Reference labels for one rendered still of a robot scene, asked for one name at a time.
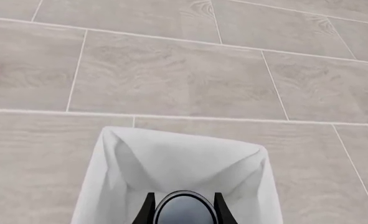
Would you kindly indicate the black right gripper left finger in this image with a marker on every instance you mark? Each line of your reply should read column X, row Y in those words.
column 147, row 210

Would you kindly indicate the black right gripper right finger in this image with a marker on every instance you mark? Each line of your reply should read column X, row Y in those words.
column 222, row 210

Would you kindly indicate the grey-topped tomato sauce tin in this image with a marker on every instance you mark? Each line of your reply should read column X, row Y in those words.
column 185, row 210

